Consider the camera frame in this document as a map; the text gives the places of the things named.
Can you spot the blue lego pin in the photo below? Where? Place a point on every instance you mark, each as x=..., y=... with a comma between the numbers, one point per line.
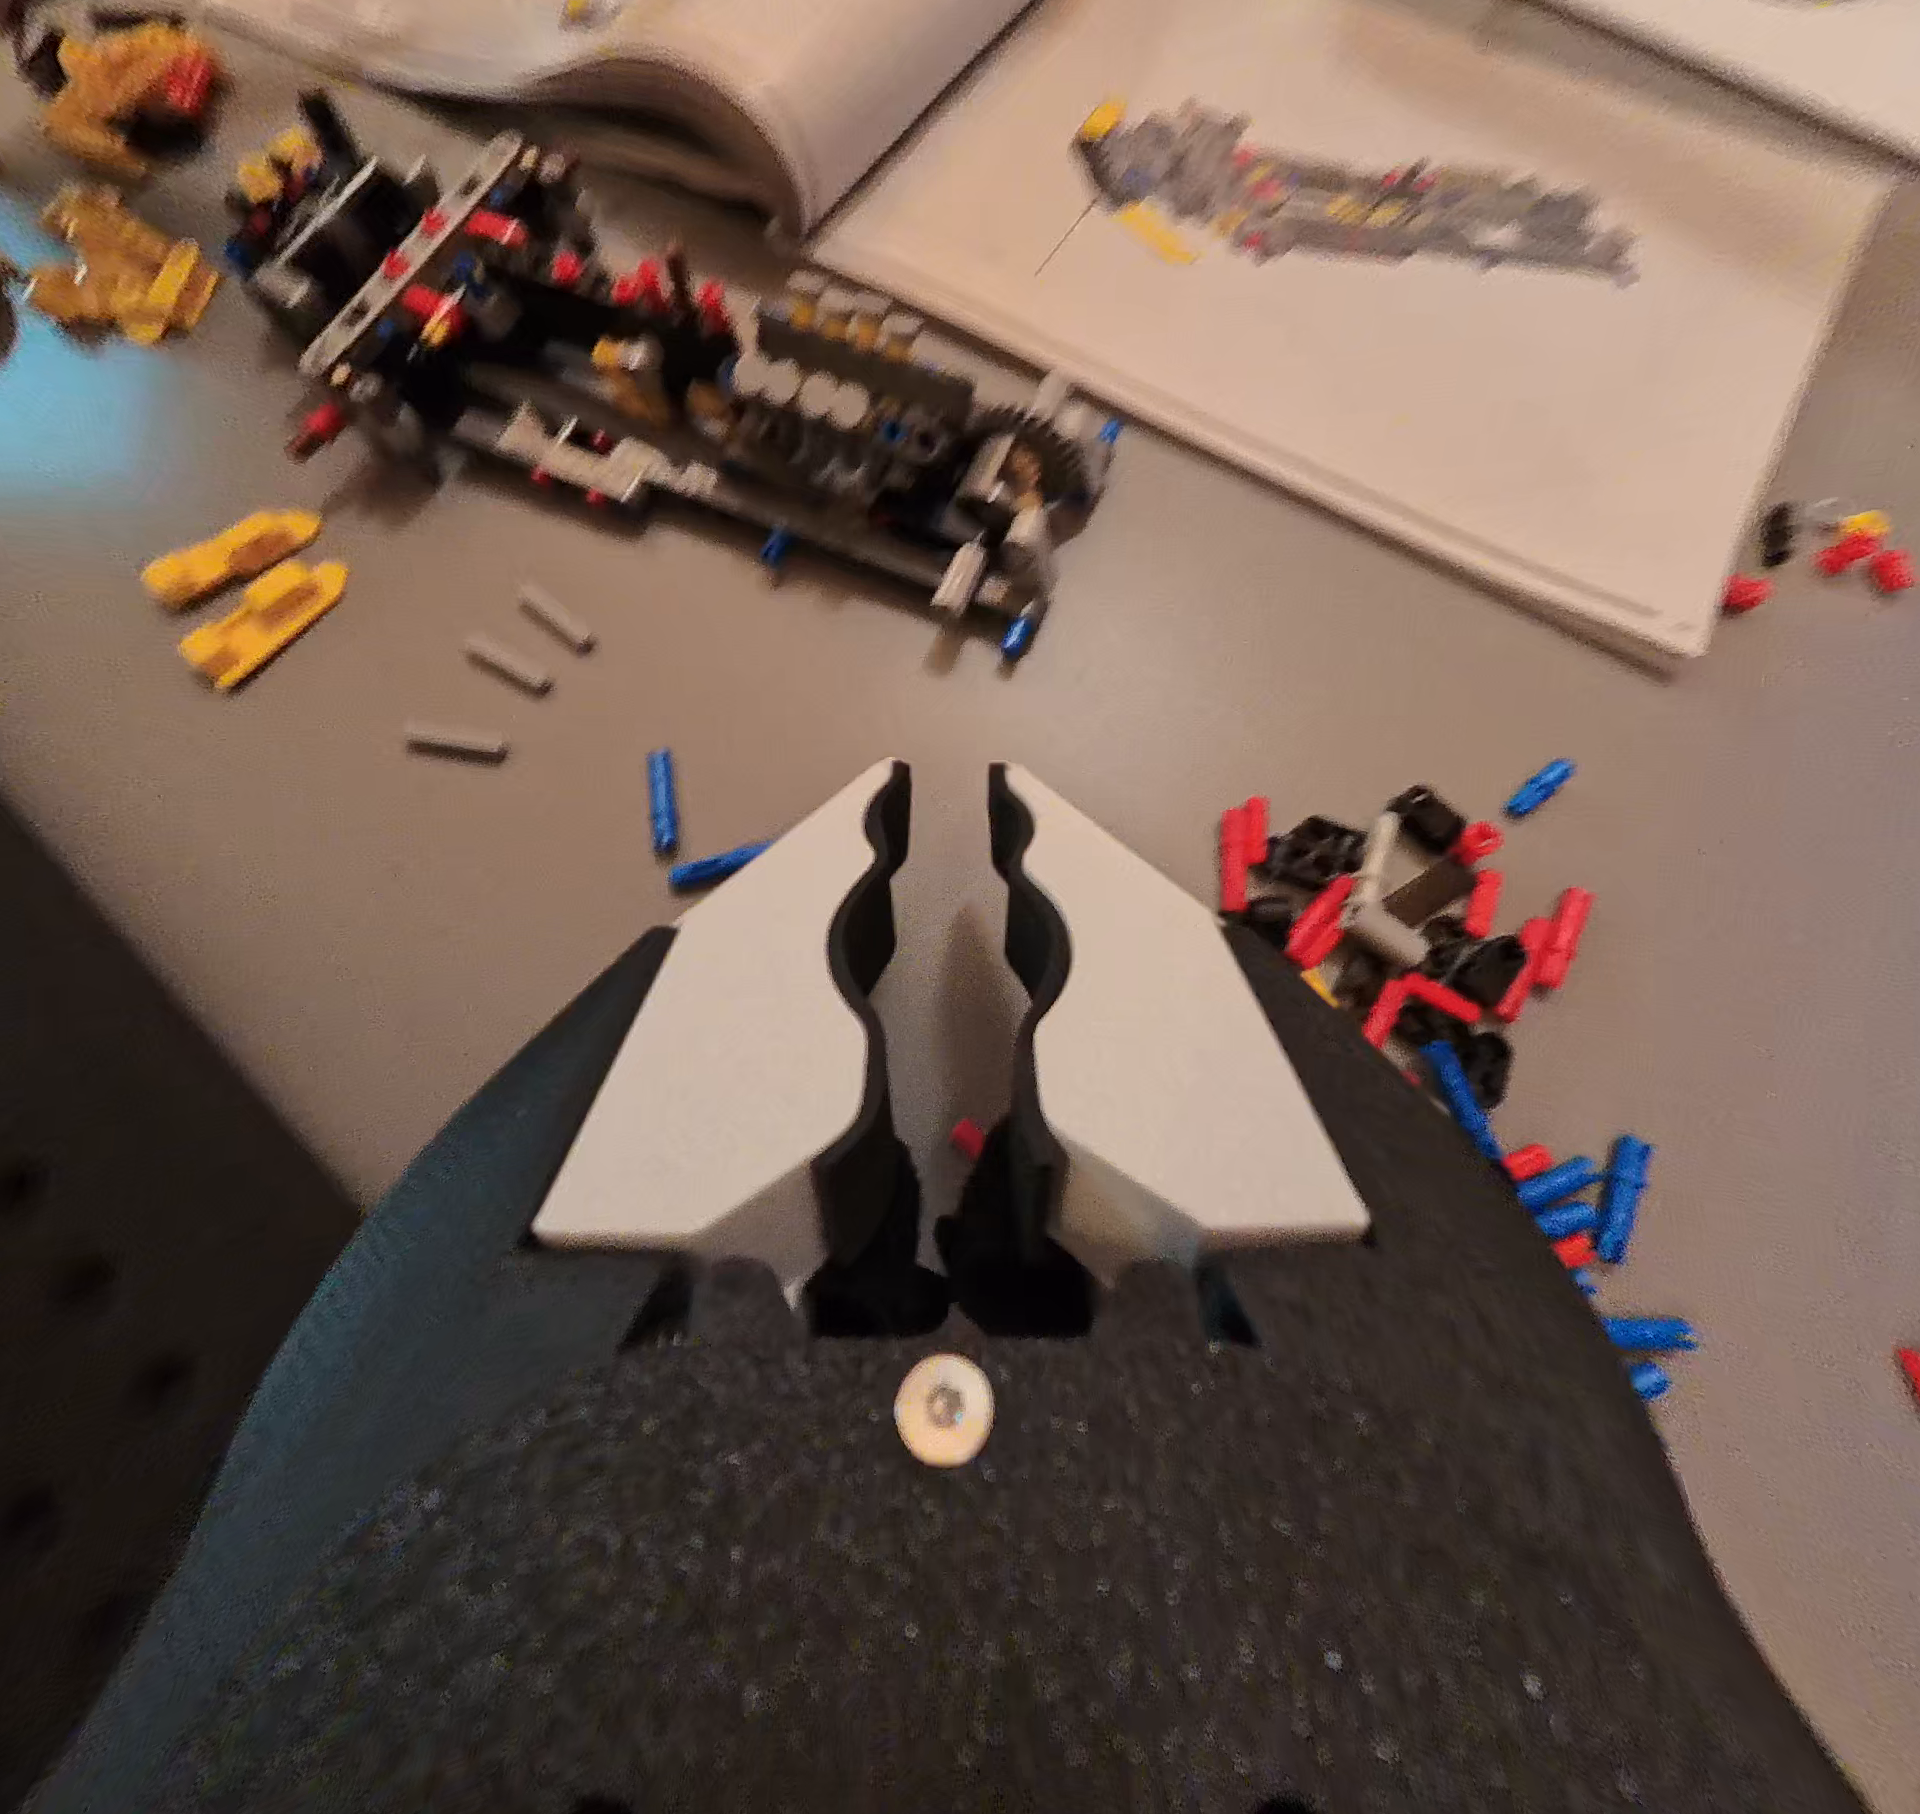
x=1539, y=789
x=662, y=800
x=716, y=865

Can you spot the pile of small lego pins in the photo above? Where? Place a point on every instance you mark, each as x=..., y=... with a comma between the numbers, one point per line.
x=1321, y=923

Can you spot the white instruction booklet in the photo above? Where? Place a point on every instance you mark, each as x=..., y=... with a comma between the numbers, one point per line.
x=1425, y=419

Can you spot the yellow lego panel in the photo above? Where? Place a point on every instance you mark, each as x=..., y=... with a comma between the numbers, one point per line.
x=264, y=626
x=225, y=563

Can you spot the pile of yellow lego pieces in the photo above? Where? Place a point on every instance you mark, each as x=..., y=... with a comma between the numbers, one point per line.
x=120, y=248

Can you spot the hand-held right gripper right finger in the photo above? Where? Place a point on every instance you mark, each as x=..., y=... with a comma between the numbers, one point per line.
x=1184, y=1078

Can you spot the red lego pin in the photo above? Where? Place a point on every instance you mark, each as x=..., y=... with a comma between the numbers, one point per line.
x=1747, y=595
x=1891, y=574
x=968, y=1136

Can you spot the grey lego axle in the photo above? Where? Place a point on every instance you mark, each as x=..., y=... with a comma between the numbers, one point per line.
x=507, y=667
x=456, y=745
x=555, y=619

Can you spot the black lego pin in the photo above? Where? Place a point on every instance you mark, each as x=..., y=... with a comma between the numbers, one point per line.
x=1779, y=535

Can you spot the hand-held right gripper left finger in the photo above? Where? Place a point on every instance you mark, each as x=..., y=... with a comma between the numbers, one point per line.
x=704, y=1078

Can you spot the white stand base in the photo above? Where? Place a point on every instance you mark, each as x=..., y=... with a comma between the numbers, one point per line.
x=1651, y=30

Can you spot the lego car chassis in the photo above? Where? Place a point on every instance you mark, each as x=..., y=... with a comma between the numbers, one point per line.
x=810, y=404

